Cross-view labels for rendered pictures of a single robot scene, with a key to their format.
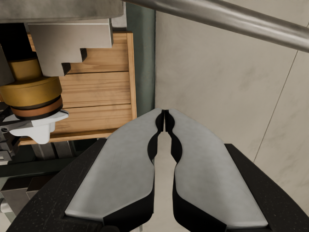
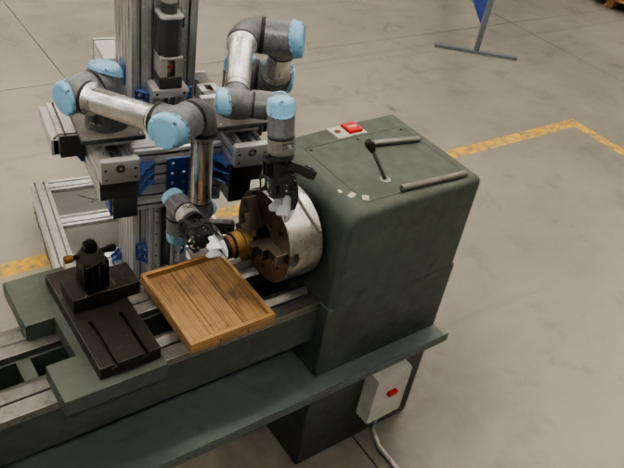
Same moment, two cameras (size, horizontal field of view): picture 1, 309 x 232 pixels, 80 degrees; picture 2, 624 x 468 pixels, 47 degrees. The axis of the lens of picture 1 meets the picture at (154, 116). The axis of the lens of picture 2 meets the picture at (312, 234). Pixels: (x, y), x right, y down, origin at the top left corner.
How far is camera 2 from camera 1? 205 cm
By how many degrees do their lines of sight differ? 82
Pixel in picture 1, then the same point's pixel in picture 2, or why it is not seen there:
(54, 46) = (263, 243)
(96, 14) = (289, 234)
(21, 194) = not seen: hidden behind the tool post
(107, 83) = (227, 316)
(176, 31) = not seen: outside the picture
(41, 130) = (216, 245)
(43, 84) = (244, 241)
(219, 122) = not seen: outside the picture
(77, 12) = (288, 227)
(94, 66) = (236, 305)
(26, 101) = (236, 235)
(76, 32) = (273, 247)
